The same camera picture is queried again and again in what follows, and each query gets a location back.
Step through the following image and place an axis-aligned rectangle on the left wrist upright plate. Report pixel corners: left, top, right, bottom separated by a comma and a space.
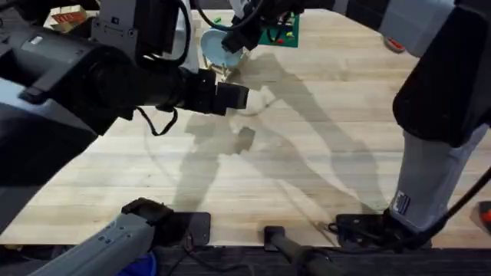
176, 0, 201, 74

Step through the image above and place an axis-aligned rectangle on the cardboard box with red label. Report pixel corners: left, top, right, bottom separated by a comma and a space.
43, 5, 90, 34

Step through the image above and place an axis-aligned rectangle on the green board with toy blocks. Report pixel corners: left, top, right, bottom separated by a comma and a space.
258, 12, 301, 49

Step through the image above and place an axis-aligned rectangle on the light blue plate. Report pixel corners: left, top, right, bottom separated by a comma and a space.
200, 28, 246, 69

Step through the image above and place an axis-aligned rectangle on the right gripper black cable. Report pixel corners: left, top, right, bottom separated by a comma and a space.
194, 0, 266, 32

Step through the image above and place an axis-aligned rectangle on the red and grey tool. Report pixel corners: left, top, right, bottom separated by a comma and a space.
382, 35, 407, 54

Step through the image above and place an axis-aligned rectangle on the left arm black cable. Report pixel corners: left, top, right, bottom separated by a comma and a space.
135, 106, 180, 137

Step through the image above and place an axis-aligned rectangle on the blue cloth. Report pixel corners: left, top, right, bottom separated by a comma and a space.
117, 251, 158, 276

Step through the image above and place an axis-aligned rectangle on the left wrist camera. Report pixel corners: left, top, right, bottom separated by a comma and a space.
90, 0, 192, 67

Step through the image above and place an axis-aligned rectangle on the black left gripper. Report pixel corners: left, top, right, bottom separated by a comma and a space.
87, 48, 250, 136

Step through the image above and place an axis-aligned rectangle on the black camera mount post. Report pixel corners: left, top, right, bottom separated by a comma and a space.
263, 225, 341, 276

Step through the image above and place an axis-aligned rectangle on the orange and black tool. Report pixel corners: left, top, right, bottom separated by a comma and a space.
476, 200, 491, 235

